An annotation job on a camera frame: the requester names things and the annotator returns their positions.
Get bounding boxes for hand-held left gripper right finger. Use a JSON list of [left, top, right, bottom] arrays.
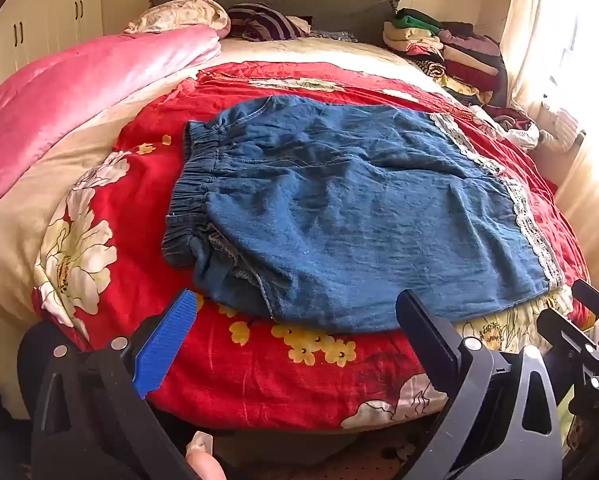
[[396, 288, 565, 480]]

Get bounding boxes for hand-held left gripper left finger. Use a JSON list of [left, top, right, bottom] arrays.
[[32, 288, 205, 480]]

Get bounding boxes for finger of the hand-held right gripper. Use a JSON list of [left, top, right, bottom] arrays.
[[537, 308, 599, 391], [572, 280, 599, 331]]

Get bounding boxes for blue denim skirt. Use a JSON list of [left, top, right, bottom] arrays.
[[160, 95, 565, 335]]

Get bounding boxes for person's left hand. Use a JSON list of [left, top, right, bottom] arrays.
[[185, 431, 226, 480]]

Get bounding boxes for red floral quilt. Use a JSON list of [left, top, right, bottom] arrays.
[[32, 60, 597, 433]]

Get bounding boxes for white knit sweater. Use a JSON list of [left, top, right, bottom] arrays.
[[537, 102, 587, 153]]

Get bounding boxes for white garment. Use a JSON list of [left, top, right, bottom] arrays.
[[472, 105, 540, 151]]

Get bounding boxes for dark red garment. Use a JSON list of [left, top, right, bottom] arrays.
[[484, 107, 535, 131]]

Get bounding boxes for cream bedspread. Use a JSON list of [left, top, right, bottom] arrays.
[[0, 35, 460, 411]]

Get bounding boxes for pink blanket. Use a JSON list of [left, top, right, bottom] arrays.
[[0, 24, 222, 216]]

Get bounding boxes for cream curtain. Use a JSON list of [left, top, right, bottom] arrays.
[[499, 0, 599, 286]]

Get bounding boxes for pile of folded clothes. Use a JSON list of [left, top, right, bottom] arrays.
[[382, 7, 510, 106]]

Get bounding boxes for blue patterned cloth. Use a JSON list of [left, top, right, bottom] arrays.
[[309, 30, 359, 44]]

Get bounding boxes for cream floral pillow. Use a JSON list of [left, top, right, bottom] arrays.
[[124, 0, 230, 38]]

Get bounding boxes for purple striped cloth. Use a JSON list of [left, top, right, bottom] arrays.
[[226, 2, 313, 42]]

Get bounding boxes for cream wardrobe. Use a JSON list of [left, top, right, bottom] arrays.
[[0, 0, 105, 106]]

